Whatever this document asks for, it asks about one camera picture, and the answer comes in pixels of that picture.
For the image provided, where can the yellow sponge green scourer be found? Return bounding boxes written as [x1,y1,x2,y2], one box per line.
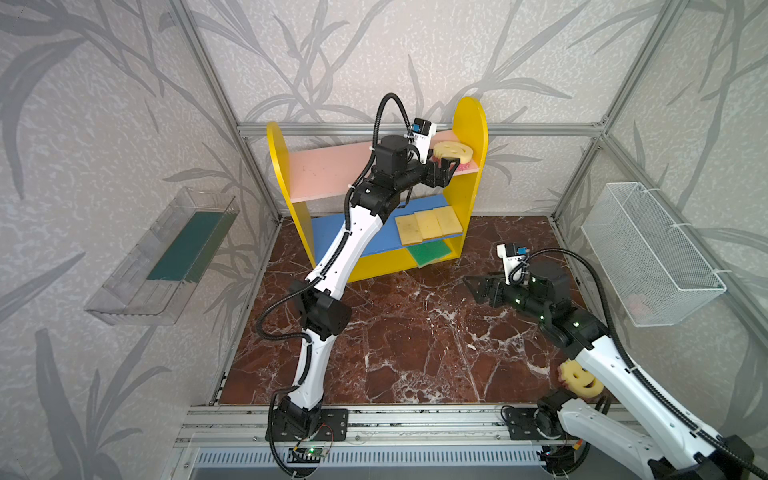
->
[407,240,452,268]

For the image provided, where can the yellow smiley face sponge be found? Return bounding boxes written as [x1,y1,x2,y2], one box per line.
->
[558,360,604,399]

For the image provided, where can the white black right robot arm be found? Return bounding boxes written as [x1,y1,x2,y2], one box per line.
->
[463,244,767,479]

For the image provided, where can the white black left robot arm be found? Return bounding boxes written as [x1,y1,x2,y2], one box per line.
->
[255,118,459,441]

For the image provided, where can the yellow pink blue wooden shelf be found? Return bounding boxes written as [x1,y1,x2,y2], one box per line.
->
[266,97,489,289]

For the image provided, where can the pink item in basket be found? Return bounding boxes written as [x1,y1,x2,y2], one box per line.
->
[626,294,654,322]

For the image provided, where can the green scouring pad in bin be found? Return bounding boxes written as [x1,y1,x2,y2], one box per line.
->
[147,211,237,283]

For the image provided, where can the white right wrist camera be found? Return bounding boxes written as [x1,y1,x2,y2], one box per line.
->
[496,243,530,285]

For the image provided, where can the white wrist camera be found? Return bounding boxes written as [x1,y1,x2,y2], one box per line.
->
[496,243,530,285]
[409,118,436,164]

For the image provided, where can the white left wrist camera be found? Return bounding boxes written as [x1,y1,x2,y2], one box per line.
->
[409,118,436,164]

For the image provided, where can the white wire mesh basket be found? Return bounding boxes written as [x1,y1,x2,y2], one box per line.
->
[582,182,727,328]

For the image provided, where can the aluminium frame profiles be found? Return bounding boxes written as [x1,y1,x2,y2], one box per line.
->
[185,1,767,429]

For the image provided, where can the clear plastic wall bin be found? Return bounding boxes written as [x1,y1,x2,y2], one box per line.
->
[85,187,240,326]

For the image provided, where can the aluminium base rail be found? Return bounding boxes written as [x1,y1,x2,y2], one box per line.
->
[173,403,679,469]

